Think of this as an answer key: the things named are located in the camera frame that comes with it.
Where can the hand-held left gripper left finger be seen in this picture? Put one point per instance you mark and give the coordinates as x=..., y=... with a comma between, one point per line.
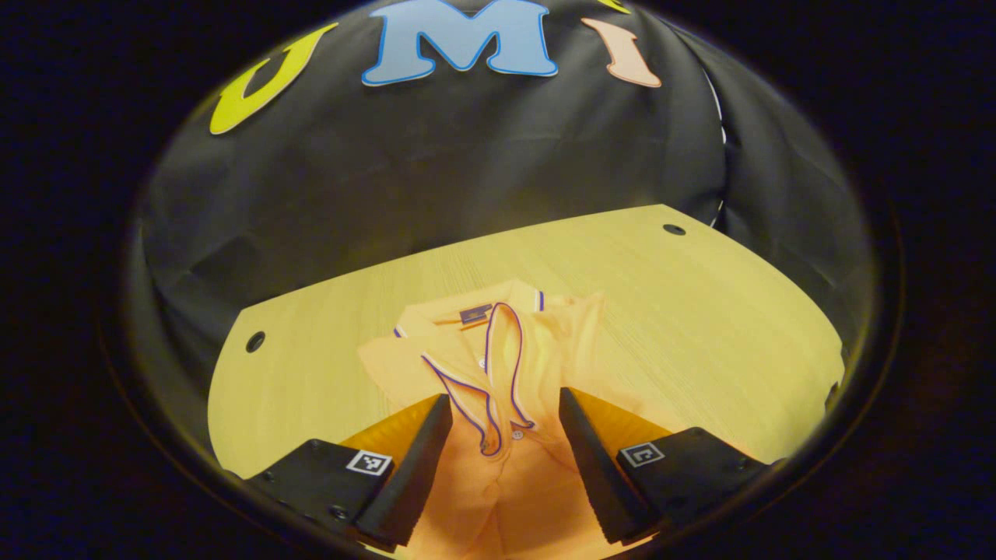
x=412, y=474

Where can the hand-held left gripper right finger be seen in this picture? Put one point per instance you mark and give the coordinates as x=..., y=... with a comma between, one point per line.
x=595, y=467

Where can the orange T-shirt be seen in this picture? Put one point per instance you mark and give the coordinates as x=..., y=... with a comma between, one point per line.
x=506, y=482

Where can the black backdrop cloth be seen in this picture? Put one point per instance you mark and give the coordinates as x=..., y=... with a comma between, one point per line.
x=436, y=155

